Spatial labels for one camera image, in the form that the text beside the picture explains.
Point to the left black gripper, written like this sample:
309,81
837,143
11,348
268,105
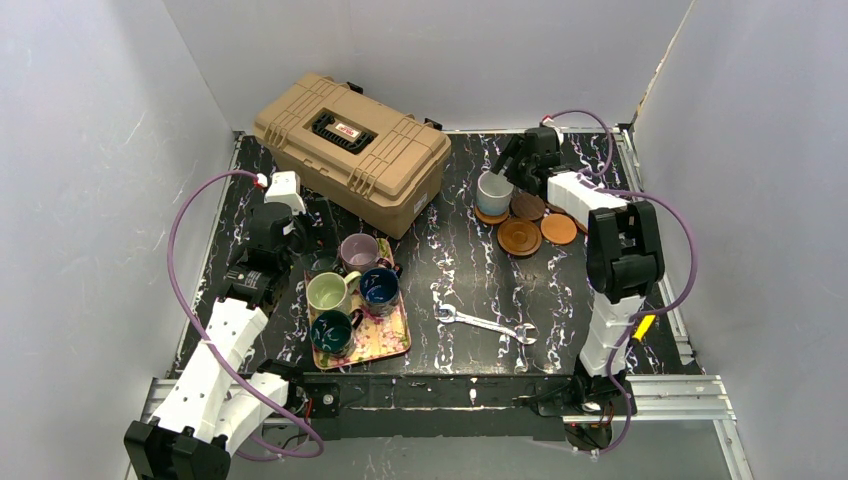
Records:
299,234

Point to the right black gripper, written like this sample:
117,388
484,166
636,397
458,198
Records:
515,168

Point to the tan plastic toolbox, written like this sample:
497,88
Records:
381,165

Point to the silver double-ended wrench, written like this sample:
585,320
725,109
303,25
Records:
447,313

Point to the yellow blue screwdriver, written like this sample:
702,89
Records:
643,327

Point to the light orange wooden coaster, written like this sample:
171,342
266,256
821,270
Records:
490,219

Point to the floral serving tray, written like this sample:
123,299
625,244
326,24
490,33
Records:
377,337

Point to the dark brown wooden coaster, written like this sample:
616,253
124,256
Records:
527,206

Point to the dark grey mug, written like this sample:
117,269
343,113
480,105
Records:
322,262

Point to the lilac mug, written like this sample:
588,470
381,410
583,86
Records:
359,252

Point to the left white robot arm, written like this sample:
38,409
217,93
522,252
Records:
211,410

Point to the white mug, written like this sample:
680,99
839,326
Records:
494,193

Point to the dark teal mug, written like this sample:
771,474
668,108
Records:
333,331

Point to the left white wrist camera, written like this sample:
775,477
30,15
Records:
283,187

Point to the navy blue mug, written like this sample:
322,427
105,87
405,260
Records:
380,290

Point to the pale green mug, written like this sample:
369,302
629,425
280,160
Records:
331,291

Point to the ringed brown wooden coaster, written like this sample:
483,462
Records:
519,237

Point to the ringed orange wooden coaster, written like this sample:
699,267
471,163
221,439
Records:
580,226

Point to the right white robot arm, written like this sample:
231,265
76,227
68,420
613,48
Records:
624,257

